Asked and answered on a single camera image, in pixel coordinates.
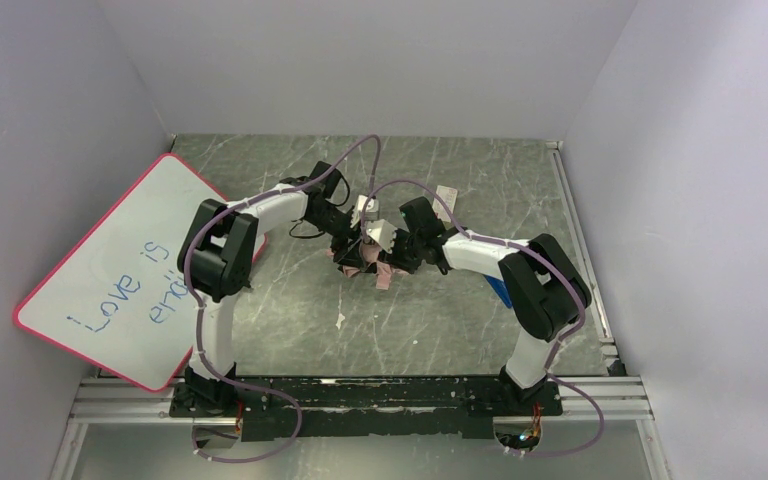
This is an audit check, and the pink and black umbrella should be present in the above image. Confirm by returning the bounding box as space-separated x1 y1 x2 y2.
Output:
326 243 408 291

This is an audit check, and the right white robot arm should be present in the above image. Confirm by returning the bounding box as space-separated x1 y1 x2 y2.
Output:
375 197 592 402

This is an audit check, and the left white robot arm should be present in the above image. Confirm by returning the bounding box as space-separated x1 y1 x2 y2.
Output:
174 162 375 415

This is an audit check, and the small white cardboard box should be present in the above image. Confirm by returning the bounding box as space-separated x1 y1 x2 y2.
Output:
432 185 458 222

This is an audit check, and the blue marker pen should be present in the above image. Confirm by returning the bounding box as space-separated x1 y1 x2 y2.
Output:
484 275 513 309

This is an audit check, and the red framed whiteboard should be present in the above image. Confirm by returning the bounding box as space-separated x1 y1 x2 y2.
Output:
12 152 270 394

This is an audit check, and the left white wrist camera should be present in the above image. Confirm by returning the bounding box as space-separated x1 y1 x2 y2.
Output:
352 194 380 224

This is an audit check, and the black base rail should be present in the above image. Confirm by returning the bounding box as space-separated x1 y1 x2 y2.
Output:
168 375 562 442

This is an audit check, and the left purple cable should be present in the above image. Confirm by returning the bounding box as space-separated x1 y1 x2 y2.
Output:
183 135 383 464

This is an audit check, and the purple cable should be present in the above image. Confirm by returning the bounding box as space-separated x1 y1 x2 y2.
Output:
357 179 607 460
183 135 383 464

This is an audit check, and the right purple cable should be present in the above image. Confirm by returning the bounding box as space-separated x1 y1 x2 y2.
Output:
357 179 607 460

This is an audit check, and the aluminium frame rail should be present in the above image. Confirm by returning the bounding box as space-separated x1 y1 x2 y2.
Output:
51 377 669 479

